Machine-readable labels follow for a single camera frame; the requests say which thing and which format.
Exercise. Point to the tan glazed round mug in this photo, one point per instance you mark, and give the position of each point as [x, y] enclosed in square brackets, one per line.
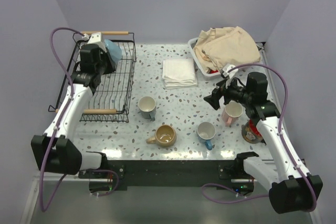
[164, 136]

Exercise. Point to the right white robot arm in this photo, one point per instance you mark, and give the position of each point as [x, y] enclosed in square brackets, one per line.
[291, 187]

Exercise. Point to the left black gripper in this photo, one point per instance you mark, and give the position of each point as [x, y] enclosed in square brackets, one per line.
[111, 67]

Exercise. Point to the blue speckled mug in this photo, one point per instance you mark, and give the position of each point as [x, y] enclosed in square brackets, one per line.
[205, 133]

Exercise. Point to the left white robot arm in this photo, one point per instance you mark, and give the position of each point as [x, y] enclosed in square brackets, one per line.
[54, 151]

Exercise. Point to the beige cloth bag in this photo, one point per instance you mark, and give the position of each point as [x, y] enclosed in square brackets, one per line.
[219, 46]

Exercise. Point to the white plastic basin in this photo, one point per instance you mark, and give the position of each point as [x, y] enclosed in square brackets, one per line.
[210, 76]

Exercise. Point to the red inside patterned mug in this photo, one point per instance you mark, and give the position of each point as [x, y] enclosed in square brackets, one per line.
[250, 133]

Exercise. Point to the black wire dish rack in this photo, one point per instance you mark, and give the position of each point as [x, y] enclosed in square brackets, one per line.
[111, 100]

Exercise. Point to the pale pink mug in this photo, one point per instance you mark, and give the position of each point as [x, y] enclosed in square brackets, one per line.
[231, 113]

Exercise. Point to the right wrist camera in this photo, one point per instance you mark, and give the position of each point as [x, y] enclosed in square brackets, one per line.
[228, 71]

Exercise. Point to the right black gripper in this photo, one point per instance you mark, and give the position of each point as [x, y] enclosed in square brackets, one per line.
[224, 86]

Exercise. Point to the light blue faceted mug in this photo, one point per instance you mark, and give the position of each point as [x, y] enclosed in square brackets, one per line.
[114, 50]

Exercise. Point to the grey green faceted mug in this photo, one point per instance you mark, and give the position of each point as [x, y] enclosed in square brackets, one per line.
[147, 107]

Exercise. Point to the folded white towel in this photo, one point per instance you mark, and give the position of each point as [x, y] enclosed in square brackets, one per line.
[179, 73]

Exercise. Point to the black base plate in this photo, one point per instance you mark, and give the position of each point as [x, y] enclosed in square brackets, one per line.
[173, 173]

